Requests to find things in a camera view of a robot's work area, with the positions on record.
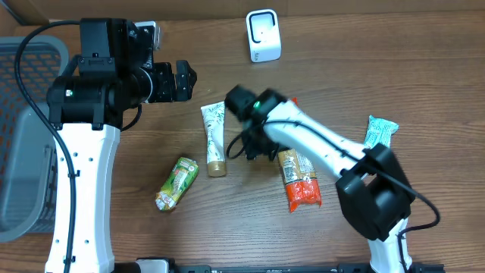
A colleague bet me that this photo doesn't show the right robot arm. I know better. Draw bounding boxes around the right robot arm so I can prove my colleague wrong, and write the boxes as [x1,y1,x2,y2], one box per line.
[224,85,415,272]

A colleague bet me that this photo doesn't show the white barcode scanner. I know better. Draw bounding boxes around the white barcode scanner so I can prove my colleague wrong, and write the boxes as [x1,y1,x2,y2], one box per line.
[246,8,282,63]

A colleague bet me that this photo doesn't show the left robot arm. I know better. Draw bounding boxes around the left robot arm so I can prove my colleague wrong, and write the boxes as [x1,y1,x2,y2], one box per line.
[45,18,197,272]

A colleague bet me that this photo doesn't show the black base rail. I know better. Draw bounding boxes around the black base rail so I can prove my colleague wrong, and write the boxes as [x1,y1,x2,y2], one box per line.
[113,257,446,273]

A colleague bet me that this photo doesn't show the teal snack packet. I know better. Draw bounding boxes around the teal snack packet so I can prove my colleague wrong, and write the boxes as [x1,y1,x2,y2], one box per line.
[364,115,399,149]

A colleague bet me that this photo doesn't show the green yellow snack packet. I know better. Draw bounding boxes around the green yellow snack packet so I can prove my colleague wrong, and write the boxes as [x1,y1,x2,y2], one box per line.
[155,157,199,212]

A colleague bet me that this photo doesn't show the orange spaghetti packet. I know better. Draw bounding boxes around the orange spaghetti packet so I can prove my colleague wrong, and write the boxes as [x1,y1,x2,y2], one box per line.
[277,97,323,214]

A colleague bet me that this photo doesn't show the grey plastic mesh basket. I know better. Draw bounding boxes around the grey plastic mesh basket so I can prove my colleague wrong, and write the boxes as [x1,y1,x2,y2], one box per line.
[1,36,69,242]

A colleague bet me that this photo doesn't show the white cream tube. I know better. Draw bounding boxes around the white cream tube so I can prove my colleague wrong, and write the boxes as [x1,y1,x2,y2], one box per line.
[201,102,227,177]

